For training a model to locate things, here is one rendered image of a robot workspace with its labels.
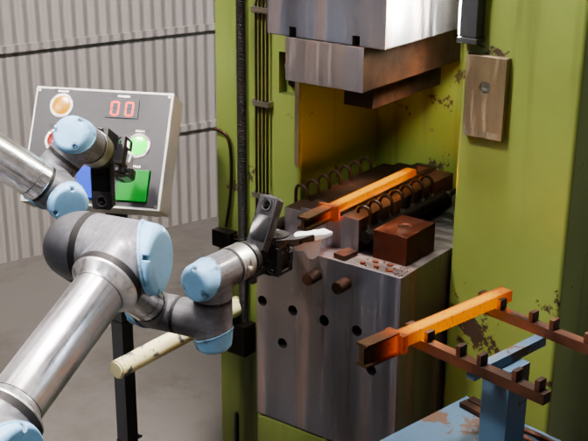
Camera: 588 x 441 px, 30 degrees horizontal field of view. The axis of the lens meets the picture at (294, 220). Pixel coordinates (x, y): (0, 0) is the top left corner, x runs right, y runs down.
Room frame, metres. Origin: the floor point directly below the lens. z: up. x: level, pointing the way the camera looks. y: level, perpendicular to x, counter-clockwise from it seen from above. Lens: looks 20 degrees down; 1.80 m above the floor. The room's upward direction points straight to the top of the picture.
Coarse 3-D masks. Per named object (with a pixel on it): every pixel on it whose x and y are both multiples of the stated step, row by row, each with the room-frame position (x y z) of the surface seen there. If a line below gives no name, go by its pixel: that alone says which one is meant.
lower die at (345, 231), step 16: (368, 176) 2.52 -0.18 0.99; (384, 176) 2.53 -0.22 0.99; (416, 176) 2.50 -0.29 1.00; (432, 176) 2.52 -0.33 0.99; (448, 176) 2.53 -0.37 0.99; (320, 192) 2.43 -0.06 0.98; (336, 192) 2.40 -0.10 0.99; (384, 192) 2.38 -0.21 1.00; (416, 192) 2.41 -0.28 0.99; (288, 208) 2.32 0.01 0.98; (304, 208) 2.29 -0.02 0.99; (352, 208) 2.27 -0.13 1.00; (384, 208) 2.29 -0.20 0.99; (288, 224) 2.32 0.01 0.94; (336, 224) 2.24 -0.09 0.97; (352, 224) 2.22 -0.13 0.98; (336, 240) 2.24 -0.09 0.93; (352, 240) 2.22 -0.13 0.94
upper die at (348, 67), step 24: (288, 48) 2.32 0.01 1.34; (312, 48) 2.28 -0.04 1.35; (336, 48) 2.25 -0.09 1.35; (360, 48) 2.21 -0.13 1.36; (408, 48) 2.35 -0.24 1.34; (432, 48) 2.44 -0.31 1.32; (456, 48) 2.53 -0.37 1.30; (288, 72) 2.32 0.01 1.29; (312, 72) 2.28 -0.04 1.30; (336, 72) 2.25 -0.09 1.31; (360, 72) 2.21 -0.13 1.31; (384, 72) 2.28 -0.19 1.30; (408, 72) 2.36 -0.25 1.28
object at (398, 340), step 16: (496, 288) 1.96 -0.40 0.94; (464, 304) 1.88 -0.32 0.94; (480, 304) 1.89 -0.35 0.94; (496, 304) 1.92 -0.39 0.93; (432, 320) 1.81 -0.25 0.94; (448, 320) 1.83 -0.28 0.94; (464, 320) 1.86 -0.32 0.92; (368, 336) 1.72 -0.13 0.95; (384, 336) 1.72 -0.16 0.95; (400, 336) 1.74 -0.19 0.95; (416, 336) 1.77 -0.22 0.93; (368, 352) 1.70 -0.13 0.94; (384, 352) 1.72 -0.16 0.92; (400, 352) 1.74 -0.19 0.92
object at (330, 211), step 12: (408, 168) 2.53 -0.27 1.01; (384, 180) 2.44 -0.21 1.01; (396, 180) 2.45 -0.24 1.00; (360, 192) 2.35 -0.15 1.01; (372, 192) 2.37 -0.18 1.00; (324, 204) 2.25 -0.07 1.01; (336, 204) 2.27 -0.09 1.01; (348, 204) 2.29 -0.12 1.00; (300, 216) 2.18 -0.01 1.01; (312, 216) 2.18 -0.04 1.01; (324, 216) 2.23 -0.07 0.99; (336, 216) 2.23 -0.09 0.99; (300, 228) 2.17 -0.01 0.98; (312, 228) 2.18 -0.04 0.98
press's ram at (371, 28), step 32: (288, 0) 2.32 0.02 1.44; (320, 0) 2.27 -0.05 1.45; (352, 0) 2.23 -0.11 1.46; (384, 0) 2.18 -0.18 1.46; (416, 0) 2.27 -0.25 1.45; (448, 0) 2.38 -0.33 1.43; (288, 32) 2.32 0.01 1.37; (320, 32) 2.27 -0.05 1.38; (352, 32) 2.23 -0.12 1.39; (384, 32) 2.18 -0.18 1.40; (416, 32) 2.28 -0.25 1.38
